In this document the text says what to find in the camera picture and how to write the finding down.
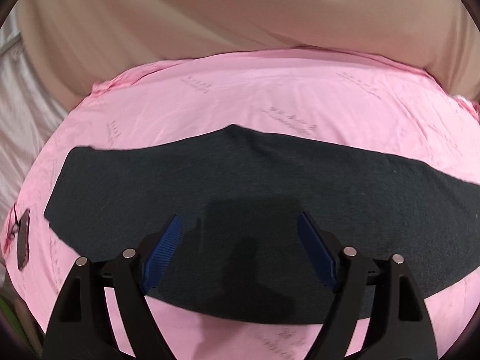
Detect pink bed sheet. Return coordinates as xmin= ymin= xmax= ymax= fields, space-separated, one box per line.
xmin=0 ymin=46 xmax=480 ymax=360

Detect silver satin curtain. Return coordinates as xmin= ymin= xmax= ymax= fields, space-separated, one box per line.
xmin=0 ymin=10 xmax=67 ymax=220

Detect dark grey pants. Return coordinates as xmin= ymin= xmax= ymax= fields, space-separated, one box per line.
xmin=45 ymin=125 xmax=479 ymax=324

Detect beige duvet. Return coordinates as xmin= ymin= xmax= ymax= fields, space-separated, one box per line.
xmin=16 ymin=0 xmax=479 ymax=110

